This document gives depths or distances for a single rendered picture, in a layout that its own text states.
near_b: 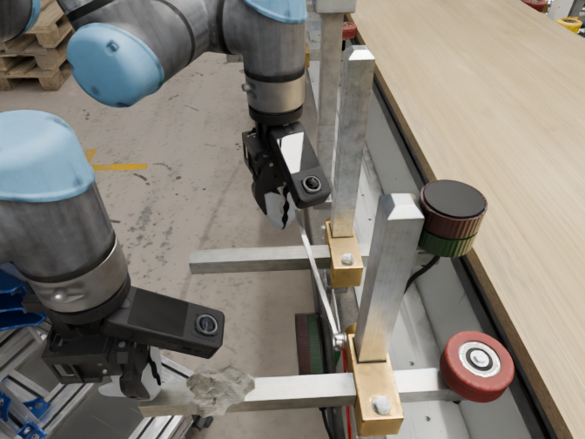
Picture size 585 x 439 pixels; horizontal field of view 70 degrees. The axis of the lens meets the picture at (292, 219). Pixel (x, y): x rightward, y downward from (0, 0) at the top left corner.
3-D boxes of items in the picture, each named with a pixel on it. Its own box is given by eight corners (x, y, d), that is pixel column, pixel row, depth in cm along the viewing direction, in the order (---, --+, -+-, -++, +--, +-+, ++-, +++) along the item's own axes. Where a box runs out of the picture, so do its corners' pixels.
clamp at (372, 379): (358, 437, 52) (362, 420, 49) (342, 341, 62) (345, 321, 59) (402, 435, 52) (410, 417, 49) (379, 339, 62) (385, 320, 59)
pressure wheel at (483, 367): (436, 431, 55) (460, 389, 47) (419, 374, 61) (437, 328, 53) (496, 428, 55) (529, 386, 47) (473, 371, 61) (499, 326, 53)
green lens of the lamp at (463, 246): (420, 259, 39) (425, 242, 38) (404, 216, 44) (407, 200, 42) (482, 256, 40) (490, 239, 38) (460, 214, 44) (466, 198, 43)
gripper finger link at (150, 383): (115, 395, 51) (90, 355, 45) (164, 392, 52) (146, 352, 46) (108, 421, 49) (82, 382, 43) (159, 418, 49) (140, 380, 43)
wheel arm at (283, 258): (191, 279, 73) (187, 262, 70) (194, 264, 76) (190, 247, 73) (437, 267, 75) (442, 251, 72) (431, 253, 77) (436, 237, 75)
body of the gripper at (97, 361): (86, 326, 48) (44, 253, 40) (162, 322, 48) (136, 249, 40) (63, 390, 42) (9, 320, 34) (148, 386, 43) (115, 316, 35)
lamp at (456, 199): (391, 352, 51) (430, 219, 36) (381, 313, 55) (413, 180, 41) (439, 349, 51) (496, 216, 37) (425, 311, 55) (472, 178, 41)
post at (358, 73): (327, 293, 84) (348, 52, 52) (325, 280, 87) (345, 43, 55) (345, 293, 85) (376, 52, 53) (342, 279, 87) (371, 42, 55)
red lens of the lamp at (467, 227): (426, 239, 38) (431, 221, 36) (408, 198, 42) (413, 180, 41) (491, 237, 38) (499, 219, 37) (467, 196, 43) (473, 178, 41)
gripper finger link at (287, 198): (288, 206, 72) (288, 161, 66) (302, 228, 68) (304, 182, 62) (272, 211, 71) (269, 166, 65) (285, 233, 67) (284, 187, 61)
